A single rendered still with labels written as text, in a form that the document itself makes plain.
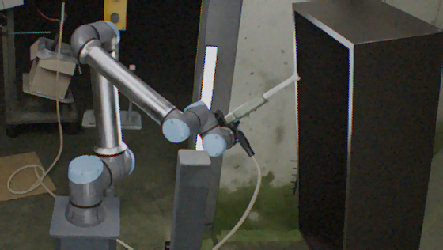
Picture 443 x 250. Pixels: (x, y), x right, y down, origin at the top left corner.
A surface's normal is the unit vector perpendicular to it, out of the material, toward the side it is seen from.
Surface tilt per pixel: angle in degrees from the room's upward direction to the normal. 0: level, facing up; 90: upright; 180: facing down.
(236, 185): 90
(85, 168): 5
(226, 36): 90
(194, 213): 90
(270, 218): 90
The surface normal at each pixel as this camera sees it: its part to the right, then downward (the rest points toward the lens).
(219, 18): 0.12, 0.44
